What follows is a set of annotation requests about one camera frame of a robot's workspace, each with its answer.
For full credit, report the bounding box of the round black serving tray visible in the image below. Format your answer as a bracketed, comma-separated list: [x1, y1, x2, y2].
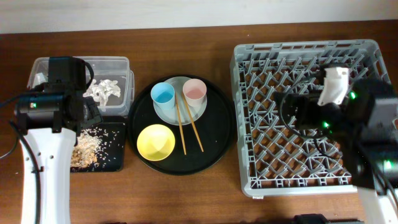
[127, 77, 236, 175]

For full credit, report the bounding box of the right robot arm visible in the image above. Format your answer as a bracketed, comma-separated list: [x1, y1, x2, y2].
[274, 64, 397, 223]

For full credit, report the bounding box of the blue plastic cup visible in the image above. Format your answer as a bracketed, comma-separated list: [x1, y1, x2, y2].
[150, 82, 175, 110]

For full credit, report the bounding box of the yellow bowl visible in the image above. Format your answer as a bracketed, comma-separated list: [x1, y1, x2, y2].
[136, 124, 175, 161]

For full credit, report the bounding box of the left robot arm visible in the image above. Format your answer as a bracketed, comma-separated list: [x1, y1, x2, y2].
[10, 57, 103, 223]

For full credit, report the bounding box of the pink plastic cup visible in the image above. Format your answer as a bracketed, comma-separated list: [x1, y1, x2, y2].
[183, 78, 207, 107]

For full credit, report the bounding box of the black rectangular tray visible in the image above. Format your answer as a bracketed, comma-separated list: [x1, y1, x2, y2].
[70, 116, 127, 173]

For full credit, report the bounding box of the grey round plate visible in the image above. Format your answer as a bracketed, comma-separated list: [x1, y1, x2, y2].
[153, 77, 207, 126]

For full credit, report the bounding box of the clear plastic storage bin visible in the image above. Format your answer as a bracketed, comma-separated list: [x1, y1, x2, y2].
[27, 57, 134, 116]

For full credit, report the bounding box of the grey dishwasher rack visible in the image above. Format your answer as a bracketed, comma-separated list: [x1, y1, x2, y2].
[230, 39, 389, 198]

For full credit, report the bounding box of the white tissue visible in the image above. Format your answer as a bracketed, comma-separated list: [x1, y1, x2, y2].
[83, 79, 121, 106]

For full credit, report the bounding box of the food scraps and rice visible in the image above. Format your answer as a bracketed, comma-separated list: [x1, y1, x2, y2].
[70, 127, 119, 171]

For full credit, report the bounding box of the wooden chopstick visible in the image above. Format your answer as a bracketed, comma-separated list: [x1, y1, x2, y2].
[175, 94, 187, 156]
[182, 91, 204, 152]

